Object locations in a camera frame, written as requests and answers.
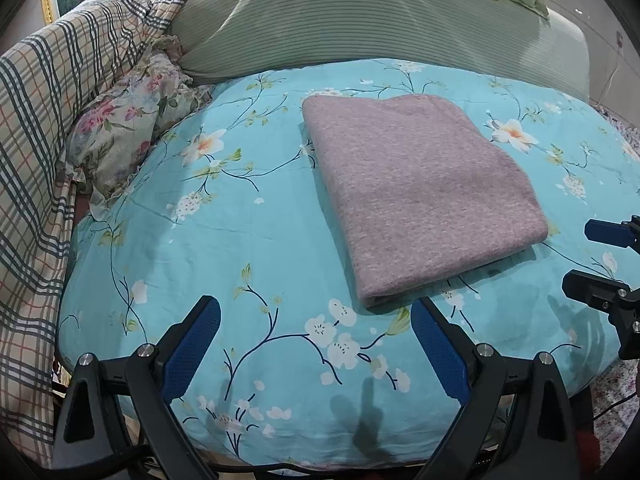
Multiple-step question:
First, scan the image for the black cable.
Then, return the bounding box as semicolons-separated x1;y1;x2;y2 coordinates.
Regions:
592;389;640;421

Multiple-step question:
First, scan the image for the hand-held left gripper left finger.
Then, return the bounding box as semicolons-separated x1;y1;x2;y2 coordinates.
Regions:
50;295;223;480

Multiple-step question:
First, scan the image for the plaid blanket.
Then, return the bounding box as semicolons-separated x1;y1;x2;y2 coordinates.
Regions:
0;0;221;471

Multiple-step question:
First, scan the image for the floral ruffled pillow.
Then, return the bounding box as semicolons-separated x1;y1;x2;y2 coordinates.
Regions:
65;35;216;221

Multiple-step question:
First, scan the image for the blue floral bedsheet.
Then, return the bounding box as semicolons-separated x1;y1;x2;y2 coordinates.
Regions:
55;57;640;471

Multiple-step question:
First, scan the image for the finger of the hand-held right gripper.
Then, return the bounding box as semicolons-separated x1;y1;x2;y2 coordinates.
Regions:
584;215;640;253
561;269;640;361

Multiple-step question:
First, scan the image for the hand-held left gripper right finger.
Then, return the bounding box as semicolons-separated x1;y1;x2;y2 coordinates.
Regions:
410;296;596;480

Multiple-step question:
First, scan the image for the green striped pillow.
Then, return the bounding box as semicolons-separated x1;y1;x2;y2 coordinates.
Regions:
170;0;592;103

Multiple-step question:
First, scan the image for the pink knit sweater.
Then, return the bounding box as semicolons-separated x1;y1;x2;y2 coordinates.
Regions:
301;92;551;311

